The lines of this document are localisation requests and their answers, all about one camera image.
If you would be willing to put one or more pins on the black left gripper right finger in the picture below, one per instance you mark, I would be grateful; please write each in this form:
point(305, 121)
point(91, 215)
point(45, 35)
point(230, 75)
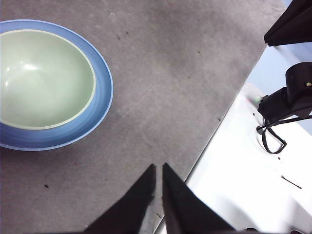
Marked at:
point(185, 212)

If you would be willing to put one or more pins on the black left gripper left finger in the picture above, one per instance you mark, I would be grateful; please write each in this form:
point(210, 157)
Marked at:
point(131, 209)

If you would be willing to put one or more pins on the blue plate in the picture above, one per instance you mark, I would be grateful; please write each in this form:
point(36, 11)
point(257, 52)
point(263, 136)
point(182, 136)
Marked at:
point(102, 73)

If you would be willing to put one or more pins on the green ribbed bowl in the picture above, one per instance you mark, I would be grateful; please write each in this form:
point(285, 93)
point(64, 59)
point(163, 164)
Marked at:
point(46, 80)

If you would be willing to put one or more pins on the thin black pin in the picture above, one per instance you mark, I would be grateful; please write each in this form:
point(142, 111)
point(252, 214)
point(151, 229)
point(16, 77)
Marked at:
point(291, 182)

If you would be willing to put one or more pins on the black frame piece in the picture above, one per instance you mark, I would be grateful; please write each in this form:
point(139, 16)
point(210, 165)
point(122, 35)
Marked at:
point(292, 26)

